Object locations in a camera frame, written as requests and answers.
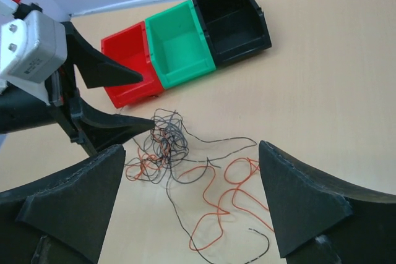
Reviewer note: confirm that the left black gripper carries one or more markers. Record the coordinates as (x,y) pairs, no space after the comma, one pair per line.
(86,126)

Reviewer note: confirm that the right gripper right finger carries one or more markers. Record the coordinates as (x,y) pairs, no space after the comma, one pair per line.
(319,218)

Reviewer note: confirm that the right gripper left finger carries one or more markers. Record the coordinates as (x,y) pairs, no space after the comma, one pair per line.
(63,217)

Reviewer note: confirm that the red plastic bin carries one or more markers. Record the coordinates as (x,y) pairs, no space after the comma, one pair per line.
(130,48)

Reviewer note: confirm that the green plastic bin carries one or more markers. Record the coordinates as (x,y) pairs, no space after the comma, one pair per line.
(178,48)

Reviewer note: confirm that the black plastic bin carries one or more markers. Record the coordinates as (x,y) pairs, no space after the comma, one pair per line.
(234,29)

